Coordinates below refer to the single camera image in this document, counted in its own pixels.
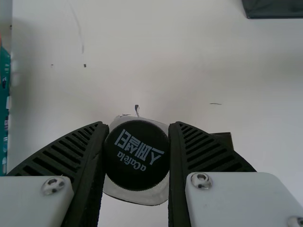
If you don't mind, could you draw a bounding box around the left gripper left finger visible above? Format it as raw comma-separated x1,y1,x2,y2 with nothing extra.
0,121,110,227

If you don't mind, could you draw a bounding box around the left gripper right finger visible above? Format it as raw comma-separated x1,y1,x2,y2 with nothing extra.
167,121,303,227

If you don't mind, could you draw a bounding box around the teal shopping basket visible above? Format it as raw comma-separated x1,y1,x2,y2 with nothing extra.
0,30,12,177

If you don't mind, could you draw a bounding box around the dark grey bag with straps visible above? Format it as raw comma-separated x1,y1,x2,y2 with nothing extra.
241,0,303,19

